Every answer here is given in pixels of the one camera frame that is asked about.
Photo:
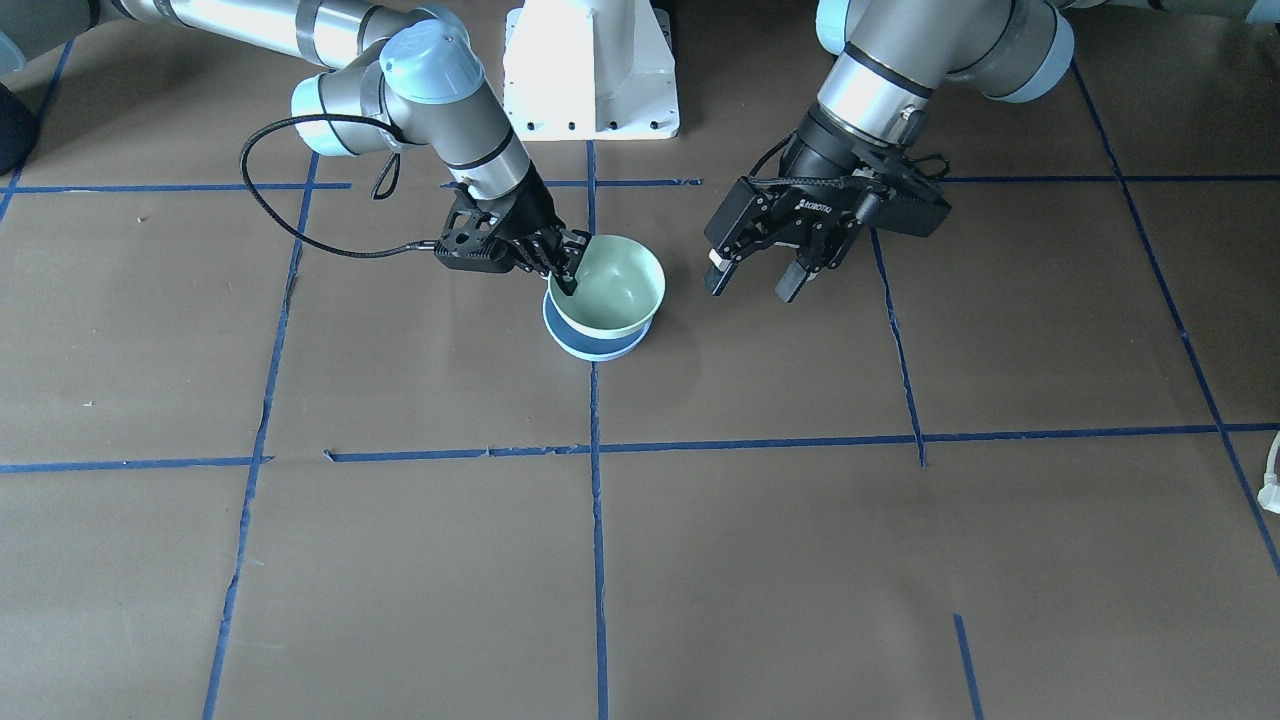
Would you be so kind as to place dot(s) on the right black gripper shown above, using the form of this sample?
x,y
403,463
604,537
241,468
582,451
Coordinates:
x,y
531,214

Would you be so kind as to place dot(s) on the blue bowl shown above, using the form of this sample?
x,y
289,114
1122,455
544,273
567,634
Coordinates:
x,y
585,347

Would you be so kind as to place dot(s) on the white pedestal column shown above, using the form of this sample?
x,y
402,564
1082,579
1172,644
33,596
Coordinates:
x,y
590,70

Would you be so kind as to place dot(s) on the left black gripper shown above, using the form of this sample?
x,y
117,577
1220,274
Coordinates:
x,y
812,222

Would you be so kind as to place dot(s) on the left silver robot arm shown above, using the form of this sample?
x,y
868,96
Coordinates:
x,y
846,166

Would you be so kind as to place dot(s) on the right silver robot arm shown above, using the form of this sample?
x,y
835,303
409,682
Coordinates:
x,y
392,81

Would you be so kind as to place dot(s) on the green bowl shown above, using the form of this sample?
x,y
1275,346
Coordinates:
x,y
620,284

